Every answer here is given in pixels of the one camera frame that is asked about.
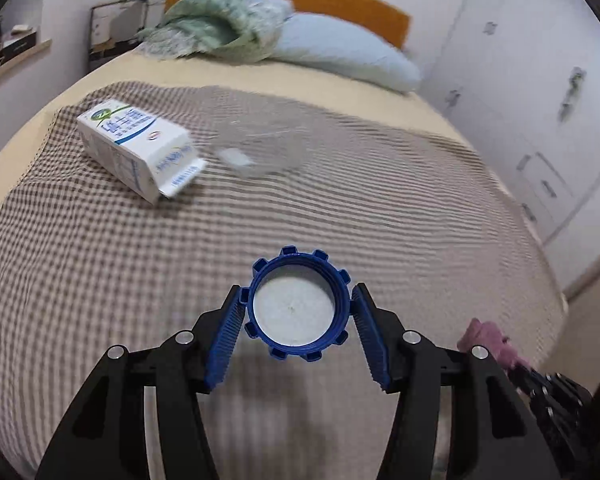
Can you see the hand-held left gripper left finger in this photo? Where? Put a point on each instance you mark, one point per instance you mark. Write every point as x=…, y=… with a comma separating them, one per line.
x=225, y=340

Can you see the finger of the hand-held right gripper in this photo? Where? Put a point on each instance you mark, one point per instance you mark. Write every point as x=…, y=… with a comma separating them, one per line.
x=526, y=381

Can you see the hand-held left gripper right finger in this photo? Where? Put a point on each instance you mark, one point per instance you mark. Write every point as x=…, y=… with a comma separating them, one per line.
x=375, y=345

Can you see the pink wrapper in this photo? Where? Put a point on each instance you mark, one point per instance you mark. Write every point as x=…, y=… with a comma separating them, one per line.
x=482, y=335

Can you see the blue bottle cap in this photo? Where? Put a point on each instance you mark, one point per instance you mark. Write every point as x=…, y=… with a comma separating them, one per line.
x=260, y=280

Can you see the brown checked blanket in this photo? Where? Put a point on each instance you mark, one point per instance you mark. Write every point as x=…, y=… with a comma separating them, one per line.
x=430, y=235

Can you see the small white paper piece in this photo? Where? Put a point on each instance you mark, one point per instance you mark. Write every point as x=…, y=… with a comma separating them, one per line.
x=235, y=156

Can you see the clear plastic container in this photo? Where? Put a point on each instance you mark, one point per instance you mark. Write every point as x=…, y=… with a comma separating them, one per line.
x=275, y=145

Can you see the white milk carton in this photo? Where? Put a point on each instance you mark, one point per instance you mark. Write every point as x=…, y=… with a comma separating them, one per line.
x=130, y=145

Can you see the pale yellow bed sheet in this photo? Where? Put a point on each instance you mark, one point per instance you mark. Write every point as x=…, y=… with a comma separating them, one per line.
x=330, y=90

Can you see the grey hanging ornament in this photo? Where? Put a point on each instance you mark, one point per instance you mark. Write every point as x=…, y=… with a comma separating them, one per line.
x=571, y=95

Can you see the light blue pillow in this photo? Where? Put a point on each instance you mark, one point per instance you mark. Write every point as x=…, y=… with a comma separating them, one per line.
x=345, y=50

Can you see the green floral quilt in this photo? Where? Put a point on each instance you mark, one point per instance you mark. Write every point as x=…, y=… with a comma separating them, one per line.
x=215, y=25

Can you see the white built-in wardrobe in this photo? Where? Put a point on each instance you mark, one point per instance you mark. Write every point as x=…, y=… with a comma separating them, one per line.
x=520, y=60

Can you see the white box in rack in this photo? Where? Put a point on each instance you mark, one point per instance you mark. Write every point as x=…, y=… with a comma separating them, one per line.
x=101, y=27

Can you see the beige window sill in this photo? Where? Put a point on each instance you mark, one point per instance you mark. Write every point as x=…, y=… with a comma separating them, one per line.
x=20, y=62

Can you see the black metal bedside rack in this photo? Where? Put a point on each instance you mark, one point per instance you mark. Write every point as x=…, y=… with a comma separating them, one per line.
x=120, y=3

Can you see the black shoe box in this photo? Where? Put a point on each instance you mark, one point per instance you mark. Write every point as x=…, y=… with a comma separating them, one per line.
x=19, y=45

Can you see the small white box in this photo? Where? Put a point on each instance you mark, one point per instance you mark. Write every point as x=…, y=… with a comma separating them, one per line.
x=20, y=28

